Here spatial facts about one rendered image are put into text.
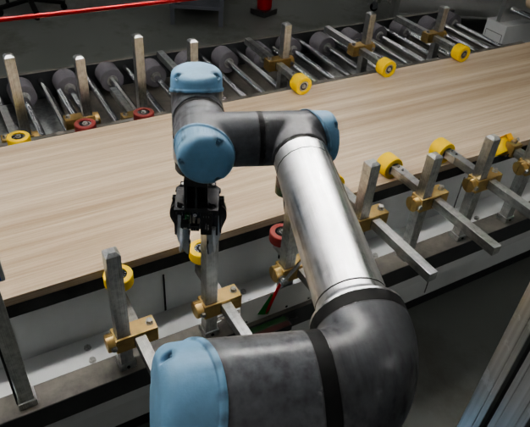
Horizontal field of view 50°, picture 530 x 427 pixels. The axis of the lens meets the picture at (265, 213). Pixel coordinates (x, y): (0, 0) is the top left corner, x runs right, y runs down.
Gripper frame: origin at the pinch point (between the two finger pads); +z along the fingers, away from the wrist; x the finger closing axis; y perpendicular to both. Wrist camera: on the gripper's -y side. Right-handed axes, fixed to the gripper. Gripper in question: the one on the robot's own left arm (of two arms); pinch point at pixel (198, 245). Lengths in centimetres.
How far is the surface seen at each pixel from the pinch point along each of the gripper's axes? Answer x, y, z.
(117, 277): -20.2, -18.1, 27.1
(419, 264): 59, -34, 36
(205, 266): 0.0, -29.1, 33.6
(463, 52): 121, -188, 36
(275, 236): 20, -50, 41
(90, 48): -113, -394, 132
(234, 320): 8, -24, 49
